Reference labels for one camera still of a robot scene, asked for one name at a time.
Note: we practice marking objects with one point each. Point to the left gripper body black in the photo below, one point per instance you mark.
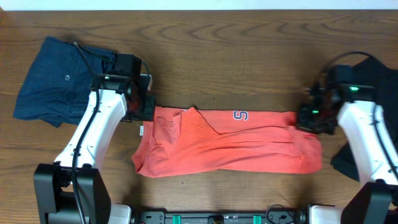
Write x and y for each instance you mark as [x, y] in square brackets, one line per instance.
[142, 109]

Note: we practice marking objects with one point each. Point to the black folded garment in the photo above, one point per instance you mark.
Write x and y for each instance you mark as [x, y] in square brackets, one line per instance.
[385, 102]

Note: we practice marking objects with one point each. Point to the navy blue folded shorts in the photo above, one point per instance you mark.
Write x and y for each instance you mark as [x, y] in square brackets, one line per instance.
[57, 86]

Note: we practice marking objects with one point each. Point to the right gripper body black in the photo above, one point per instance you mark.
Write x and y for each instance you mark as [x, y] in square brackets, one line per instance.
[317, 120]

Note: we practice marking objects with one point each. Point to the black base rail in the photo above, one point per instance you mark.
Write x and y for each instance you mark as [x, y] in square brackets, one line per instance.
[270, 216]

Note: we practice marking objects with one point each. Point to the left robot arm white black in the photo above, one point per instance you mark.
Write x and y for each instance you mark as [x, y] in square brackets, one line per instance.
[71, 189]

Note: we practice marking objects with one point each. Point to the orange t-shirt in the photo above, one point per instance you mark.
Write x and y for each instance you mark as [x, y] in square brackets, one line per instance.
[187, 141]

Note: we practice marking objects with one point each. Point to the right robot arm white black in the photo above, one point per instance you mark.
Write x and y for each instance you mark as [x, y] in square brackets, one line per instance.
[369, 205]

